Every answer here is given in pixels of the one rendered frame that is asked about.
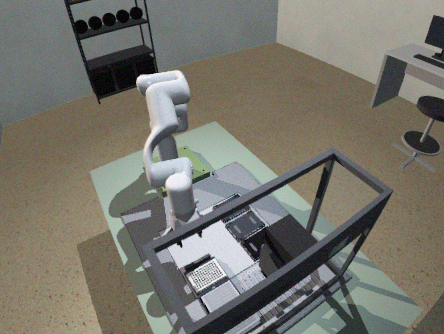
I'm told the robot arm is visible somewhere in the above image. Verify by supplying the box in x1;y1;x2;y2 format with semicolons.
136;70;200;226

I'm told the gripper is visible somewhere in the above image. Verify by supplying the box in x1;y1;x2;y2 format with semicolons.
168;206;203;248

